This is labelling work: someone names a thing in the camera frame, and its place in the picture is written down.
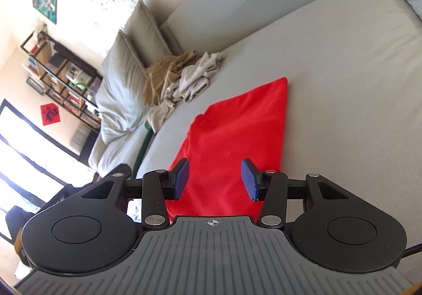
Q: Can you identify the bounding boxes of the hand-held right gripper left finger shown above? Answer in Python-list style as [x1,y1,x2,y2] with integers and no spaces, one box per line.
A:
[81,158,191,227]

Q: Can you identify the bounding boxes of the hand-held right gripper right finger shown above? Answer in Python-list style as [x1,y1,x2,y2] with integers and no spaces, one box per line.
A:
[241,158,350,229]

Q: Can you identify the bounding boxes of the red long-sleeve shirt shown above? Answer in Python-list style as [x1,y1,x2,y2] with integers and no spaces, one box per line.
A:
[164,77,290,220]

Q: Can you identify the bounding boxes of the beige crumpled cloth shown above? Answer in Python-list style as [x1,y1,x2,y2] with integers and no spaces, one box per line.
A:
[147,51,227,130]

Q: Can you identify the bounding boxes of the grey throw pillows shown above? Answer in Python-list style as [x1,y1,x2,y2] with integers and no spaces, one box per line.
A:
[97,30,153,144]

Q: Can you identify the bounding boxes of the tan crumpled cloth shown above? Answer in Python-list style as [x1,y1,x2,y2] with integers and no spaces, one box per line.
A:
[144,50,199,108]

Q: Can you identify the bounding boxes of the grey storage box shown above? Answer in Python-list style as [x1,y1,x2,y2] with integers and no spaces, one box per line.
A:
[70,124,92,156]

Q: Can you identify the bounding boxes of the grey sofa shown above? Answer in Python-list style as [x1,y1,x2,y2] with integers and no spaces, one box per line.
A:
[87,0,422,251]

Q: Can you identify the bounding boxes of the grey-green pillow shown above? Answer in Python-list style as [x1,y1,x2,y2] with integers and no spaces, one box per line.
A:
[123,0,172,69]

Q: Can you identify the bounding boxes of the bright window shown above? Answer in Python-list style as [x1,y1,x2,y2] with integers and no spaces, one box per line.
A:
[0,98,81,243]

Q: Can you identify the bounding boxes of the green braided strap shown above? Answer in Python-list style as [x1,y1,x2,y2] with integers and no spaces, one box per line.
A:
[133,121,156,174]

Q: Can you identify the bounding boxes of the red paper wall decoration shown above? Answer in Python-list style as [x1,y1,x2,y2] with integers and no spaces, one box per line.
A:
[40,103,60,126]

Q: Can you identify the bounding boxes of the black frame bookshelf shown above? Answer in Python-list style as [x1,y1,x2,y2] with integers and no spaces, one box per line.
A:
[20,24,105,133]

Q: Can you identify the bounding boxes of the black cable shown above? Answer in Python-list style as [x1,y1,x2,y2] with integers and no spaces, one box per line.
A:
[403,241,422,259]

